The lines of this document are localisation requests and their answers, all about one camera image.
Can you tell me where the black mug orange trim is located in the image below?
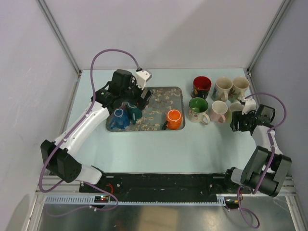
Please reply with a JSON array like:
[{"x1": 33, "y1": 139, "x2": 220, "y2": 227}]
[{"x1": 191, "y1": 76, "x2": 212, "y2": 100}]

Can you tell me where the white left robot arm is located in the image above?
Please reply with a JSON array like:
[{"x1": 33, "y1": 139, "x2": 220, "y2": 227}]
[{"x1": 40, "y1": 69, "x2": 153, "y2": 192}]

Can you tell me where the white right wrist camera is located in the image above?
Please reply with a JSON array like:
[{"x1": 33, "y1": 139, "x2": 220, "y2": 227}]
[{"x1": 240, "y1": 98, "x2": 256, "y2": 115}]

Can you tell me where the left aluminium frame post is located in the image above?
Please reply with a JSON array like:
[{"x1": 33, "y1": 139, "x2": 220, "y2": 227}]
[{"x1": 36, "y1": 0, "x2": 81, "y2": 77}]

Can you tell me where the orange mug black handle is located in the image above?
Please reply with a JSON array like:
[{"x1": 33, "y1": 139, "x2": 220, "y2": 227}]
[{"x1": 162, "y1": 109, "x2": 182, "y2": 130}]

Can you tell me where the aluminium rail right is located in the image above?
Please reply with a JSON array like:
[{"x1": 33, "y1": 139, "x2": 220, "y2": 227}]
[{"x1": 282, "y1": 176, "x2": 297, "y2": 194}]

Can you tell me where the grey slotted cable duct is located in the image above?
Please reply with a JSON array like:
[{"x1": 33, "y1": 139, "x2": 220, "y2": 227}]
[{"x1": 43, "y1": 194, "x2": 228, "y2": 205}]

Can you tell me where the tall cream seahorse mug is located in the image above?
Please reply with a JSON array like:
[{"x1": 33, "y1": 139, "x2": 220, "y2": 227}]
[{"x1": 211, "y1": 77, "x2": 233, "y2": 102}]

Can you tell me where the floral patterned serving tray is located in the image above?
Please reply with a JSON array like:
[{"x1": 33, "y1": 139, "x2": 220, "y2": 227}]
[{"x1": 106, "y1": 87, "x2": 185, "y2": 132}]

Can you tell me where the dark green faceted mug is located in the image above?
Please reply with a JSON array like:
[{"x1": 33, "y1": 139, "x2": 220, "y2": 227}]
[{"x1": 127, "y1": 102, "x2": 142, "y2": 125}]

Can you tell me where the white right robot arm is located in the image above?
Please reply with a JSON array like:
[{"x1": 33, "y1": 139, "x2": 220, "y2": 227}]
[{"x1": 222, "y1": 104, "x2": 292, "y2": 197}]

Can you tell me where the pink faceted mug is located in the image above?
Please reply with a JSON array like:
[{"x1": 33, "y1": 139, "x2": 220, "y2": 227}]
[{"x1": 209, "y1": 101, "x2": 228, "y2": 123}]

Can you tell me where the blue faceted mug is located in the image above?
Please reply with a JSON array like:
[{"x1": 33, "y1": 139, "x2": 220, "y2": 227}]
[{"x1": 109, "y1": 108, "x2": 130, "y2": 129}]

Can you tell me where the cream coral pattern mug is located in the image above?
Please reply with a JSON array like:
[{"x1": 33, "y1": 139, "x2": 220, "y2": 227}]
[{"x1": 232, "y1": 77, "x2": 250, "y2": 101}]

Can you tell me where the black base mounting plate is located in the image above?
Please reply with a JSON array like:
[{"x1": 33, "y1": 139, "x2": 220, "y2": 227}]
[{"x1": 79, "y1": 173, "x2": 238, "y2": 204}]

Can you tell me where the cream mug with script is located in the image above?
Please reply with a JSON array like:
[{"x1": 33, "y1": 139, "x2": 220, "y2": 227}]
[{"x1": 188, "y1": 97, "x2": 210, "y2": 125}]

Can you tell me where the aluminium frame post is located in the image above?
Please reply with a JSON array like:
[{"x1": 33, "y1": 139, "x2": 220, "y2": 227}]
[
  {"x1": 36, "y1": 0, "x2": 81, "y2": 77},
  {"x1": 246, "y1": 0, "x2": 294, "y2": 77}
]

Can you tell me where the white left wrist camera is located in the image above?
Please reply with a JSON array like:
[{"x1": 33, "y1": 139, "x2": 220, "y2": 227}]
[{"x1": 135, "y1": 69, "x2": 152, "y2": 90}]

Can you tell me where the right aluminium frame post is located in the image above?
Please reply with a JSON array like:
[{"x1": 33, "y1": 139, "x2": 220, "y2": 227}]
[{"x1": 246, "y1": 0, "x2": 294, "y2": 77}]

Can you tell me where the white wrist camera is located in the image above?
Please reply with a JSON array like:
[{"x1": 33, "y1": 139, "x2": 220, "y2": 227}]
[
  {"x1": 135, "y1": 69, "x2": 152, "y2": 90},
  {"x1": 240, "y1": 98, "x2": 256, "y2": 115}
]

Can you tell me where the yellow faceted mug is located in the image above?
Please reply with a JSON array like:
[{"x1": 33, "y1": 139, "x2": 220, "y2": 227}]
[{"x1": 225, "y1": 102, "x2": 244, "y2": 124}]

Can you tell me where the lilac mug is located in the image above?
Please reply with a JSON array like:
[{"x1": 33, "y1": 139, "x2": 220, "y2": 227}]
[{"x1": 120, "y1": 103, "x2": 126, "y2": 109}]

